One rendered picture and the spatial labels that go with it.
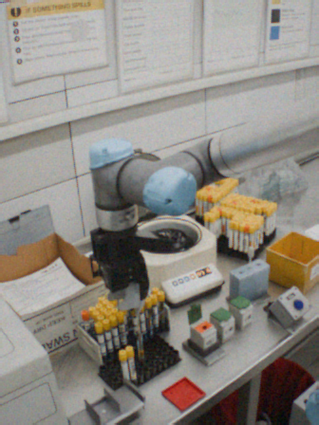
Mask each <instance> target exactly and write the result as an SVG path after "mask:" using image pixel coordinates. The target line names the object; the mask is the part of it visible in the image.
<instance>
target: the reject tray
mask: <svg viewBox="0 0 319 425"><path fill-rule="evenodd" d="M161 394H162V395H163V396H165V397H166V398H167V399H168V400H170V401H171V402H172V403H173V404H174V405H175V406H176V407H177V408H178V409H179V410H181V411H184V410H185V409H187V408H189V407H190V406H191V405H193V404H194V403H195V402H198V401H199V400H200V399H202V398H203V397H206V396H207V393H205V392H204V391H203V390H202V389H201V388H200V387H199V386H196V385H195V384H194V383H193V382H192V381H191V380H190V379H188V378H187V377H186V376H185V377H182V378H181V379H179V380H178V381H176V382H175V383H173V384H172V385H170V386H169V387H168V388H166V389H163V390H162V391H161Z"/></svg>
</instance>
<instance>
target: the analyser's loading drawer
mask: <svg viewBox="0 0 319 425"><path fill-rule="evenodd" d="M103 394H104V396H103V397H100V398H99V399H97V400H95V401H94V402H91V403H88V401H87V400H86V399H84V405H85V408H83V409H82V410H81V412H78V413H76V414H75V415H73V416H69V417H68V418H69V420H70V422H71V425H112V424H115V423H117V422H118V421H120V420H121V419H124V418H125V417H127V416H129V415H130V414H133V413H134V412H136V411H137V410H139V408H140V407H142V408H144V409H146V408H147V402H146V395H145V394H144V393H143V392H142V391H141V390H140V389H139V388H137V387H136V386H135V385H134V384H133V383H131V382H130V381H129V380H128V379H127V378H125V379H124V386H123V387H121V388H120V389H118V390H117V391H114V392H112V393H111V394H110V393H109V392H108V391H107V390H106V389H105V388H103ZM103 410H106V413H105V414H103Z"/></svg>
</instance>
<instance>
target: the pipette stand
mask: <svg viewBox="0 0 319 425"><path fill-rule="evenodd" d="M249 265H250V264H248V265H246V266H243V267H241V268H237V269H235V270H232V271H230V278H229V295H228V296H226V297H225V299H226V300H227V301H228V302H230V301H231V300H232V299H233V298H236V297H238V296H239V295H241V296H243V297H244V298H246V299H247V300H249V301H251V302H252V306H253V307H255V306H257V305H260V304H262V303H264V302H266V301H268V300H269V299H270V298H271V296H272V295H270V294H269V293H268V288H269V273H270V265H268V264H267V263H265V262H264V261H262V260H261V259H257V260H255V262H253V263H252V269H249Z"/></svg>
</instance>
